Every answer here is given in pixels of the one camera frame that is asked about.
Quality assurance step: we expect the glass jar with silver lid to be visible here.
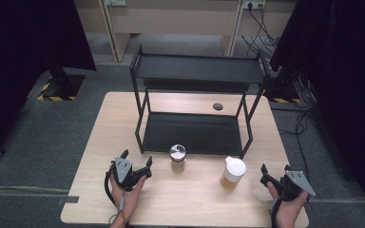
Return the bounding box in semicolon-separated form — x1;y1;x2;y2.
169;143;187;174

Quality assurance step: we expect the jar with white lid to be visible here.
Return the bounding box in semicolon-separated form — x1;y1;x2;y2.
220;155;247;191

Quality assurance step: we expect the black two-tier metal rack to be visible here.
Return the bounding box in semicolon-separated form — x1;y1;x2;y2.
128;43;271;160

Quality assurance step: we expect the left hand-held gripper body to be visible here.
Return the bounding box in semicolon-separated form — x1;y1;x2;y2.
108;156;153;193

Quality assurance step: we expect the grey floor tape strip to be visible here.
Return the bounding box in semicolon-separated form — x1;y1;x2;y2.
56;196;81;206

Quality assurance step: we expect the beige wooden desk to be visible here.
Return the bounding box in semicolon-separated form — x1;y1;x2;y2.
73;0;298;64

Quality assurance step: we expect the black curtain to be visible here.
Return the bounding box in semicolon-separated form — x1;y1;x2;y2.
0;0;97;163
269;0;365;221

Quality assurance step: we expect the bundle of black cables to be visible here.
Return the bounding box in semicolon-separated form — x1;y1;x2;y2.
240;3;280;61

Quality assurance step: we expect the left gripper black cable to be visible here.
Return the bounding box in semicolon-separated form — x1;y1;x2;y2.
104;164;128;228

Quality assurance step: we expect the black floor cable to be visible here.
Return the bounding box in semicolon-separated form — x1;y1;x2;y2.
269;70;318;203

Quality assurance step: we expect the black stand base striped tape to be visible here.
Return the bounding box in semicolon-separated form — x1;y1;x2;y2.
261;74;302;105
36;73;86;103

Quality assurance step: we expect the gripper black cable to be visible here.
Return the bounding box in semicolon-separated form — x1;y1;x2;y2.
104;164;128;228
268;197;284;228

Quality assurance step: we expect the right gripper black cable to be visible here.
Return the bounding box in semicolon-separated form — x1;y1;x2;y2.
268;197;284;228

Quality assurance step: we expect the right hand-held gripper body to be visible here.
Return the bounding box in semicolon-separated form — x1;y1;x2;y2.
274;169;317;202

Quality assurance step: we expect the person's right hand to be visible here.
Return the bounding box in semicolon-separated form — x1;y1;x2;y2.
266;181;310;228

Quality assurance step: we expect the person's left hand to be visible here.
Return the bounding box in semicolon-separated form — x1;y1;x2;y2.
108;175;147;226

